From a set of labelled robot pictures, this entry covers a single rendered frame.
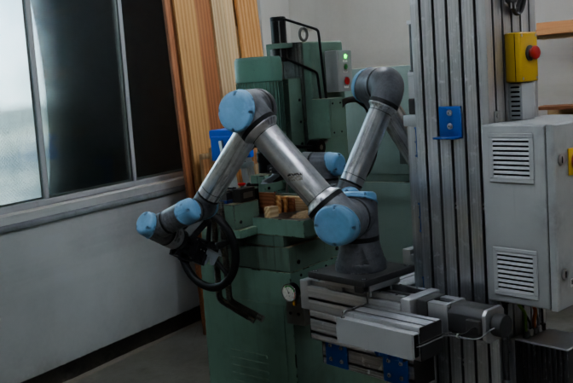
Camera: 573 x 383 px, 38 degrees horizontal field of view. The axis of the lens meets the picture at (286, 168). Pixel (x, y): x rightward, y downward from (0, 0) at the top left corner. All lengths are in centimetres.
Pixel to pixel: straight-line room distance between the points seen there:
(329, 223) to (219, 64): 273
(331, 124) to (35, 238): 158
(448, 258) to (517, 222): 29
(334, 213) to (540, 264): 54
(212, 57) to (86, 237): 133
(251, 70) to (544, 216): 130
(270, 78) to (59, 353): 184
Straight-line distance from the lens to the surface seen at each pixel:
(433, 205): 239
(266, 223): 293
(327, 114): 311
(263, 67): 300
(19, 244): 394
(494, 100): 227
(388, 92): 260
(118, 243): 438
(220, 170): 252
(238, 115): 230
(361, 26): 551
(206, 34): 483
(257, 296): 303
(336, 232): 223
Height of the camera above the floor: 138
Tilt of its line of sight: 6 degrees down
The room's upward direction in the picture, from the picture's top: 4 degrees counter-clockwise
